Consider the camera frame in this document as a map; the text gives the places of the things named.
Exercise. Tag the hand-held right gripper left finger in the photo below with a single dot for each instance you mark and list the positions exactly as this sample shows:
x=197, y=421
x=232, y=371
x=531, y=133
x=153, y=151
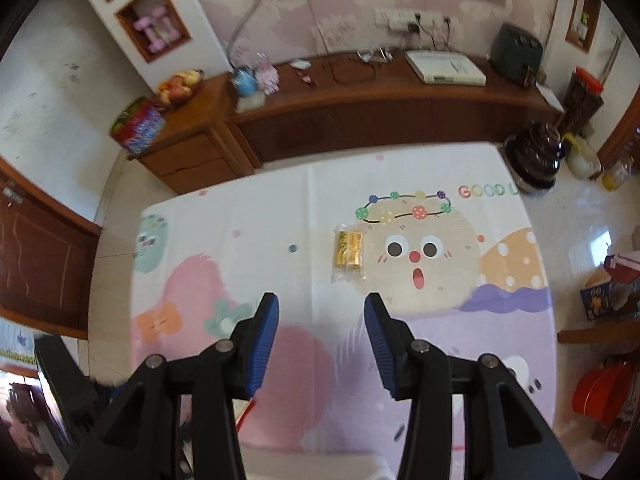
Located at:
x=262, y=345

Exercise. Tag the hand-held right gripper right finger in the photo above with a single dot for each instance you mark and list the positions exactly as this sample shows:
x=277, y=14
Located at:
x=377, y=347

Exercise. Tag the clear packet of yellow bars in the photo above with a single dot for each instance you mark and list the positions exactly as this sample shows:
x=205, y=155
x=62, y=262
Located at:
x=350, y=255

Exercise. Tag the wooden door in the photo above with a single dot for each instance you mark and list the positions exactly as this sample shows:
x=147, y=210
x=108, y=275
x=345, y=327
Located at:
x=40, y=260

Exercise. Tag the cartoon printed tablecloth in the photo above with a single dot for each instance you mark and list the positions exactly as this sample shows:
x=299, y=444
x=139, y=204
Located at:
x=300, y=210

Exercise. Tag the blue printed box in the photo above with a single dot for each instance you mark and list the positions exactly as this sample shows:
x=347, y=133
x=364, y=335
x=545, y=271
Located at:
x=595, y=301

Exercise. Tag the red bucket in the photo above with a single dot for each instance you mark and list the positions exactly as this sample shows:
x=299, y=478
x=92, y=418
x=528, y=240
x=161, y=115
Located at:
x=602, y=395

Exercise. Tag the wooden cabinet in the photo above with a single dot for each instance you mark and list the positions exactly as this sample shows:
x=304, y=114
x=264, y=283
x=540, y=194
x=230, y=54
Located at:
x=350, y=115

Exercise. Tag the dark brown ceramic jar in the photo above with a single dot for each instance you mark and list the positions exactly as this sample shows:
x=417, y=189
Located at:
x=535, y=157

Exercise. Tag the round printed tin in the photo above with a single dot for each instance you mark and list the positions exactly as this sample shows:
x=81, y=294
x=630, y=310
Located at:
x=137, y=130

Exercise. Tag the dark red bag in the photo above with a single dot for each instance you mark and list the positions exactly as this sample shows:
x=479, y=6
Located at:
x=623, y=268

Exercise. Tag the blue snow globe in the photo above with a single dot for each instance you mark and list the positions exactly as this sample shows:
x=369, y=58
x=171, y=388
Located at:
x=245, y=83

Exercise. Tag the pink ornament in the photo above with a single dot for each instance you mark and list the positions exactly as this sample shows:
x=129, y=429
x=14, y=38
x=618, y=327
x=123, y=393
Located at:
x=268, y=77

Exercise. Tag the fruit bowl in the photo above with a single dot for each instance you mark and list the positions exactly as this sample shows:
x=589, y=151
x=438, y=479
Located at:
x=180, y=88

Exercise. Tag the white jug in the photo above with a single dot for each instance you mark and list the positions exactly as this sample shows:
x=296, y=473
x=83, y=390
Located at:
x=582, y=159

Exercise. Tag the small white device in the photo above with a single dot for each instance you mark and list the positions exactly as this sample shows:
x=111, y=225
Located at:
x=300, y=64

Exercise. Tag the white set-top box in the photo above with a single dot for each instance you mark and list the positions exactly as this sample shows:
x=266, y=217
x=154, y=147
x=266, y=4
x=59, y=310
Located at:
x=445, y=68

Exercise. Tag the yellow oil bottle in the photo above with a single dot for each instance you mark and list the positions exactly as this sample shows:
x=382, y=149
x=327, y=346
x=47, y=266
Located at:
x=618, y=173

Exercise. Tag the white paper sheet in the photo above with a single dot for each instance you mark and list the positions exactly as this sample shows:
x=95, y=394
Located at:
x=550, y=98

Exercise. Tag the dark jar with red lid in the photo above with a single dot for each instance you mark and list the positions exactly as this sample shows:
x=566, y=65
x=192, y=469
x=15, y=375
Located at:
x=582, y=102

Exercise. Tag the dark green air fryer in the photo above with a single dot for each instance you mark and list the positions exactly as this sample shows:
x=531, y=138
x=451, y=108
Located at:
x=515, y=54

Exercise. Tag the white wall socket strip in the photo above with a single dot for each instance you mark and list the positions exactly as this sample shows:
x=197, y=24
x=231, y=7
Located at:
x=410, y=20

